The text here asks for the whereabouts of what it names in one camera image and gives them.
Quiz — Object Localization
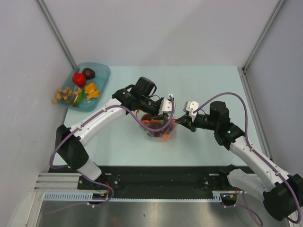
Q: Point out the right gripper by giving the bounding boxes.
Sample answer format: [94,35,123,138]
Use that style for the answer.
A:
[176,112,218,132]

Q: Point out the clear zip top bag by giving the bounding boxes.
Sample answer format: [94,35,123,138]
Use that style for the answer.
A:
[135,110,177,141]

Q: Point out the purple grape bunch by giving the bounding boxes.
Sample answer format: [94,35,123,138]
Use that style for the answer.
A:
[147,122,175,138]

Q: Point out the dark red plum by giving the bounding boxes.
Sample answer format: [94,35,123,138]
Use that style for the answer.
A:
[141,113,151,121]

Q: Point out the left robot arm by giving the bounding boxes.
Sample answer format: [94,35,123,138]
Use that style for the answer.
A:
[49,77,175,189]

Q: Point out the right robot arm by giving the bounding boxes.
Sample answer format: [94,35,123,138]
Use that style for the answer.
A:
[176,101,303,221]

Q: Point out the orange yellow fruit cluster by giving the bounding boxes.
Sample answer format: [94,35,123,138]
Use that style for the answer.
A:
[85,82,101,100]

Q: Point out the teal plastic basket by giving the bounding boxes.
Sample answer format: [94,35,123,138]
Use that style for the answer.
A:
[58,62,111,112]

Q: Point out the dark maroon fruit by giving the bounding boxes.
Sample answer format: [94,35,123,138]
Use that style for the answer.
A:
[82,68,96,80]

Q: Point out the green pear slice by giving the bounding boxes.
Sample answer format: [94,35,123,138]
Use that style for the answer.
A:
[72,86,85,106]

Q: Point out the red bell pepper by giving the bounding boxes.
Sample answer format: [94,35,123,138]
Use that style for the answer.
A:
[72,72,86,87]

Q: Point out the yellow grape bunch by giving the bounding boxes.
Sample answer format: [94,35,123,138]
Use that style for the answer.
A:
[52,87,73,104]

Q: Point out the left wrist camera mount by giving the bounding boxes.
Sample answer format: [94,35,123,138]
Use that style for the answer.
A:
[159,94,176,115]

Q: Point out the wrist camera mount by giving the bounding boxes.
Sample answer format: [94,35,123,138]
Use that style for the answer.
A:
[183,101,199,120]
[159,94,176,115]

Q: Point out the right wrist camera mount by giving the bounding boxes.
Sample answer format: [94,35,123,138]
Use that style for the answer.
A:
[183,101,199,120]

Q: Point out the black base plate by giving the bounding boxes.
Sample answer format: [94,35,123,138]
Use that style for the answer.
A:
[48,165,277,200]

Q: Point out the white cable duct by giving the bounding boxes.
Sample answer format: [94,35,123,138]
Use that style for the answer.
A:
[44,192,222,203]

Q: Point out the aluminium rail frame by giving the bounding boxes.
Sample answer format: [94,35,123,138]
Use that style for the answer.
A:
[33,173,294,192]

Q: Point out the right corner aluminium post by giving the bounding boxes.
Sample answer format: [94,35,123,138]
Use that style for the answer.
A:
[241,0,287,72]

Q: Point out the corner aluminium post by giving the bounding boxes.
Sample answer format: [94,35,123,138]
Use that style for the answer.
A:
[241,0,287,72]
[35,0,77,69]

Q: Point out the left corner aluminium post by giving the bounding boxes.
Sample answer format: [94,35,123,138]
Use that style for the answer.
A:
[35,0,77,69]

